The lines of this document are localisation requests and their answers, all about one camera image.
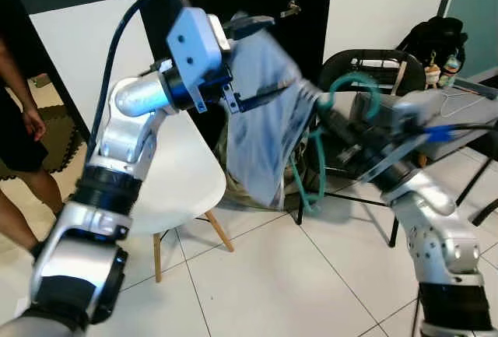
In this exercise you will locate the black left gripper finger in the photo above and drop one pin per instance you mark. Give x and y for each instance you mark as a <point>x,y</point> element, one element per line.
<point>245,26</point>
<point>264,96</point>

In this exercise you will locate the pale translucent printed shirt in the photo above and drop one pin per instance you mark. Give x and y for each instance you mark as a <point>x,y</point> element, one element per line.
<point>264,142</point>

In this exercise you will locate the teal plastic hanger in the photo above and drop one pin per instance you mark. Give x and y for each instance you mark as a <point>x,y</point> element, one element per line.
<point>354,78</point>

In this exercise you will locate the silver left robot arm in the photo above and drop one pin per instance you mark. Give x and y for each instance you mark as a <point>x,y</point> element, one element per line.
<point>128,138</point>

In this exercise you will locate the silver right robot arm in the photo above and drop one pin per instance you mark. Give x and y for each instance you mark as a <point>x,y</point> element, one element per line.
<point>436,236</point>

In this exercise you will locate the black door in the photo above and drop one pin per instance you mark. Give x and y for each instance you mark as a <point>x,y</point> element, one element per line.
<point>311,41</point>

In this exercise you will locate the black folding chair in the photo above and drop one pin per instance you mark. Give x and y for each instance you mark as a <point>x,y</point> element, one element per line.
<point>334,58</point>

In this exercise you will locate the white chair with wooden legs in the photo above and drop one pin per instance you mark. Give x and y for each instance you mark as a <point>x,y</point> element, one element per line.
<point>183,173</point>

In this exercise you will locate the beige plush charm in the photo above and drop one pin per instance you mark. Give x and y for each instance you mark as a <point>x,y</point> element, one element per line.
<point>432,72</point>

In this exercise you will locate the grey storage box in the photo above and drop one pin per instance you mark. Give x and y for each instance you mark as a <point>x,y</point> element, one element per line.
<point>467,107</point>

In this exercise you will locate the teal plush charm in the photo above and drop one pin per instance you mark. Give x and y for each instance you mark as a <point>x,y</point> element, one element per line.
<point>451,66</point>

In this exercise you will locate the black backpack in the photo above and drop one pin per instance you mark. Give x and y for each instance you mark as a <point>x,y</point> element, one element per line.
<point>436,37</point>

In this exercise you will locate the dark foam puzzle mat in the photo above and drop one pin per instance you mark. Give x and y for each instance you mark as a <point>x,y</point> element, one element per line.
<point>66,146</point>

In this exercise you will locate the person in black shorts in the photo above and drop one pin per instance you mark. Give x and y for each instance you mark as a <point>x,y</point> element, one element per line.
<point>15,135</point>

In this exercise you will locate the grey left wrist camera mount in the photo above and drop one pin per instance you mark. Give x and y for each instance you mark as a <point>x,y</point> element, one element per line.
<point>194,45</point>

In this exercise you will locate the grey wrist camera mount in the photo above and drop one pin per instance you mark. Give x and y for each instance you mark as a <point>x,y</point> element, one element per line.
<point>194,45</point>
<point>416,111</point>

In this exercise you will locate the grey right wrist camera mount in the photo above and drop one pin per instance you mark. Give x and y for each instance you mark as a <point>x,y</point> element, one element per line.
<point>416,111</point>

